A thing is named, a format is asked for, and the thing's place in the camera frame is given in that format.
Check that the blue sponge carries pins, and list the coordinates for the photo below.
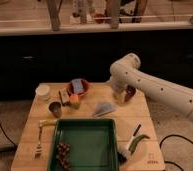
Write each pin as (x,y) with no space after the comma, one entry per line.
(77,86)

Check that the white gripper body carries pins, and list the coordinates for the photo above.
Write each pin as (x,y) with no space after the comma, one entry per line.
(120,97)

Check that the white plastic cup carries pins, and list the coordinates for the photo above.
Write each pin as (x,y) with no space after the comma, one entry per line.
(43,92)

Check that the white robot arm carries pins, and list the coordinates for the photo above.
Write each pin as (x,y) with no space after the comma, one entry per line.
(125,71)

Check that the dark red grape bunch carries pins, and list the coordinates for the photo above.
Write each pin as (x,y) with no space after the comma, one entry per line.
(62,151)

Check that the orange bowl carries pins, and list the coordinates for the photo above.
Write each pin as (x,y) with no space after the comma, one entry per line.
(85,85)

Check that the yellow handled fork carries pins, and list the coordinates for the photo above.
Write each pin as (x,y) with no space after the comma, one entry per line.
(41,125)

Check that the green plastic tray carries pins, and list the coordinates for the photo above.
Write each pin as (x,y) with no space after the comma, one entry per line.
(93,145)

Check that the brown wooden block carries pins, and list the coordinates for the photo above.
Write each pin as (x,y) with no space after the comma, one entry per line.
(65,100)

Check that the dark metal cup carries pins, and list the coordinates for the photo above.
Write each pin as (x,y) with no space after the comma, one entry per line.
(55,109)

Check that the dark red bowl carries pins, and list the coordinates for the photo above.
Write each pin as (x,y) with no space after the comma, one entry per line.
(130,92)

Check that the grey blue towel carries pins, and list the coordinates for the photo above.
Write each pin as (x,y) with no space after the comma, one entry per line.
(103,108)

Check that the green cucumber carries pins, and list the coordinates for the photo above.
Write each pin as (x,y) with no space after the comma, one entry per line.
(135,142)

